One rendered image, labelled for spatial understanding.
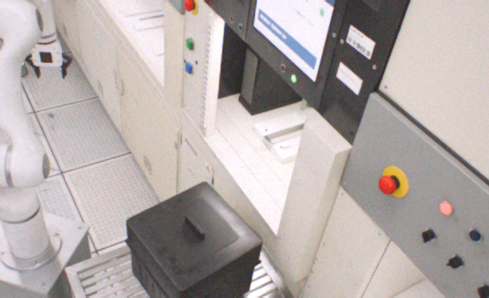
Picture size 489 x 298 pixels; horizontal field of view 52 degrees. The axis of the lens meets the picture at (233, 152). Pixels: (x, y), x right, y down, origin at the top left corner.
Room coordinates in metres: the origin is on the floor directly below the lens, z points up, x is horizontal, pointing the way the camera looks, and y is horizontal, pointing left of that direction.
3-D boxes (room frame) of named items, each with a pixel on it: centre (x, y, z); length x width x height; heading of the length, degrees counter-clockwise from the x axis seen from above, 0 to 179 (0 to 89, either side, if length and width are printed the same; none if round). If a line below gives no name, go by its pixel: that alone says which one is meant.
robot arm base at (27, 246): (0.93, 0.61, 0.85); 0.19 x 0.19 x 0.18
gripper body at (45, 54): (1.52, 0.72, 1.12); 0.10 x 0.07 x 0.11; 100
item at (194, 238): (0.88, 0.08, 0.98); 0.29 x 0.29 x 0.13; 43
